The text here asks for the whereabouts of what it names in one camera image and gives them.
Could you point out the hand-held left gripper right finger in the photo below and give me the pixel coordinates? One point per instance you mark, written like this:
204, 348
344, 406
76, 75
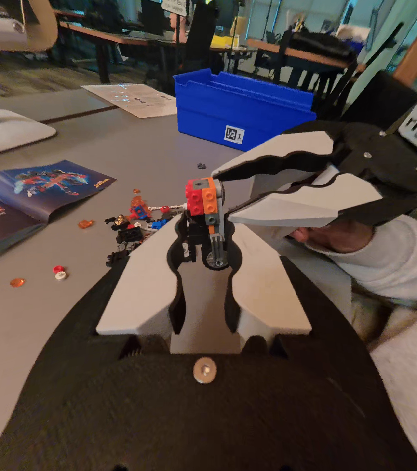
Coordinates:
271, 290

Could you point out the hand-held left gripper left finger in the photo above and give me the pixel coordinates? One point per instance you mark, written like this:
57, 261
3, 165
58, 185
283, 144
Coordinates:
138, 287

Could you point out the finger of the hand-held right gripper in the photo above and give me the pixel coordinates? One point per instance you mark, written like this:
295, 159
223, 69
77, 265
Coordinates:
311, 204
285, 147

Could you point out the pile of lego pieces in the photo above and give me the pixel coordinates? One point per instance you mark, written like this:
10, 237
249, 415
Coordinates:
134, 231

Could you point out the lego motorcycle model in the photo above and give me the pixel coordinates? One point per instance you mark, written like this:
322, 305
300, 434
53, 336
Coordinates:
203, 198

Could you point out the person's right forearm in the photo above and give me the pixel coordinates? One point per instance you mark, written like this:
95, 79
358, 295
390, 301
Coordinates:
396, 261

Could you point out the red and white lego stud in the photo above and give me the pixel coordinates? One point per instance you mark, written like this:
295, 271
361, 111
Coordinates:
60, 273

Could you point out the lego instruction booklet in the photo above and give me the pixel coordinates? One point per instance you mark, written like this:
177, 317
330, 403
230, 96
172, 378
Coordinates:
39, 195

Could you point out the person's right hand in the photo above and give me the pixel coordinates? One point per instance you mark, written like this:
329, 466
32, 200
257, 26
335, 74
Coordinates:
337, 235

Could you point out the blue plastic bin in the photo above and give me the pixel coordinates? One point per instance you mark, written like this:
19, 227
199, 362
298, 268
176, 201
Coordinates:
238, 106

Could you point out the background wooden desk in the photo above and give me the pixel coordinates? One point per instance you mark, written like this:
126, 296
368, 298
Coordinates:
120, 36
304, 53

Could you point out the black office chair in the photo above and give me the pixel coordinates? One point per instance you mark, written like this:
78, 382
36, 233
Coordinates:
322, 59

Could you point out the printed paper sheet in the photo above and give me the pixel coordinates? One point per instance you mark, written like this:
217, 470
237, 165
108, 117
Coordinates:
131, 97

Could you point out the white monitor stand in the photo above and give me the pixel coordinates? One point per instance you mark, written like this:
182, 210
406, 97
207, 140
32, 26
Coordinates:
6, 132

